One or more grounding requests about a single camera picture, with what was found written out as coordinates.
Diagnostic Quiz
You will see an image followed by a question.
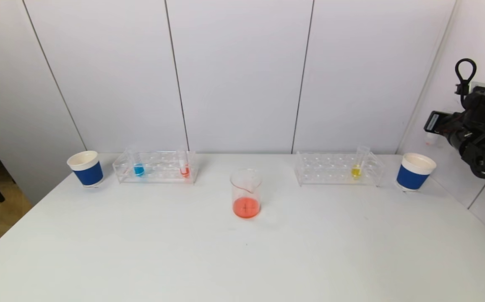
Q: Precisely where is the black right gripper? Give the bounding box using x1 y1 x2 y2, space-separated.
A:
423 110 463 134

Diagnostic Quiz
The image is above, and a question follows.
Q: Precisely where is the test tube with yellow liquid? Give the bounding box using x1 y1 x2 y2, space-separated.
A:
350 145 370 180

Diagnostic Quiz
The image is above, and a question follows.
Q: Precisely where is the clear acrylic test tube rack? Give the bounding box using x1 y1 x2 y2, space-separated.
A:
113 151 198 185
295 151 386 187

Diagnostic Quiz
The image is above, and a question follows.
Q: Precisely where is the clear glass beaker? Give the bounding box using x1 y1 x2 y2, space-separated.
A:
230 168 263 219

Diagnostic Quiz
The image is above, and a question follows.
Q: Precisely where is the test tube with blue liquid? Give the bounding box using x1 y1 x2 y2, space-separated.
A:
128 146 146 177

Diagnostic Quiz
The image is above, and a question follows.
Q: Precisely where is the blue and white paper cup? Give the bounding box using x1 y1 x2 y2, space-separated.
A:
396 153 437 193
67 150 104 188

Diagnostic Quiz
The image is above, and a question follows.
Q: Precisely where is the black camera cable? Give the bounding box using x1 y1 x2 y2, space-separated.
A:
455 58 477 102

